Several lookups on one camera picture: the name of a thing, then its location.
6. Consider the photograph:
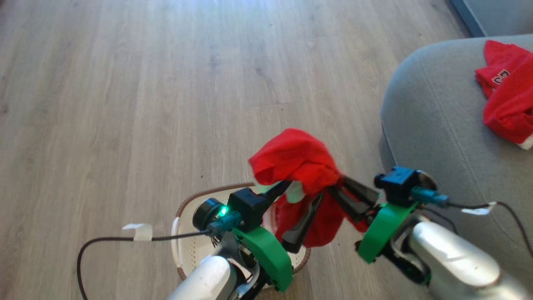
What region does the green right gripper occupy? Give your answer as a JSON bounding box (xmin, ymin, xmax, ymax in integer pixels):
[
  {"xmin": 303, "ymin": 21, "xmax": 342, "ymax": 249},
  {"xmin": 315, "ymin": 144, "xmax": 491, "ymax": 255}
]
[{"xmin": 326, "ymin": 176, "xmax": 418, "ymax": 265}]

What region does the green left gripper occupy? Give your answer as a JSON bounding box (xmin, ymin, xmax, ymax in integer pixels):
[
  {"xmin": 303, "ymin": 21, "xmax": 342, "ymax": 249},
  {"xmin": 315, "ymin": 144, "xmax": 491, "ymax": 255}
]
[{"xmin": 232, "ymin": 180, "xmax": 325, "ymax": 293}]

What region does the plain red garment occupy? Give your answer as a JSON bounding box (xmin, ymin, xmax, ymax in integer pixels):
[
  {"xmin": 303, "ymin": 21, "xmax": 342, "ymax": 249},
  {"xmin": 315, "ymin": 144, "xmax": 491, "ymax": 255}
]
[{"xmin": 249, "ymin": 128, "xmax": 369, "ymax": 248}]

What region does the red garment with white stripe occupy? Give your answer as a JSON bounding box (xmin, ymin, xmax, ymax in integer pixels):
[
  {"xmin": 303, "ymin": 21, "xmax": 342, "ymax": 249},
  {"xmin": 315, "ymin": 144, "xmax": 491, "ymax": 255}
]
[{"xmin": 475, "ymin": 40, "xmax": 533, "ymax": 150}]

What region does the grey fabric sofa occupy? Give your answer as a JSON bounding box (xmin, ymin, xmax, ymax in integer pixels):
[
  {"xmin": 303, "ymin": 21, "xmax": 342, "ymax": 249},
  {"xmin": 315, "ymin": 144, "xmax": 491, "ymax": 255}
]
[{"xmin": 379, "ymin": 34, "xmax": 533, "ymax": 300}]

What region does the beige plastic laundry basket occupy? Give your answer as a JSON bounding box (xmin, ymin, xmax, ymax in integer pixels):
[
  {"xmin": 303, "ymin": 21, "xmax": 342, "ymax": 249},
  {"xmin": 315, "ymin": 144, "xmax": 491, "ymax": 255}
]
[{"xmin": 170, "ymin": 182, "xmax": 312, "ymax": 292}]

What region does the grey furniture side panel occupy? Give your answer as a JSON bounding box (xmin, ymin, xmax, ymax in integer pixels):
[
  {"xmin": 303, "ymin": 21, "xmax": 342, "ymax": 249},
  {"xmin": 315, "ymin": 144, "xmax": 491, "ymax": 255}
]
[{"xmin": 450, "ymin": 0, "xmax": 533, "ymax": 38}]

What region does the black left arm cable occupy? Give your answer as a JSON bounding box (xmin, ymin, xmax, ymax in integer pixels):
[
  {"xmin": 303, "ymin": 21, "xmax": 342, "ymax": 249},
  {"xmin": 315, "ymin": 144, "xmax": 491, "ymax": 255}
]
[{"xmin": 76, "ymin": 210, "xmax": 243, "ymax": 300}]

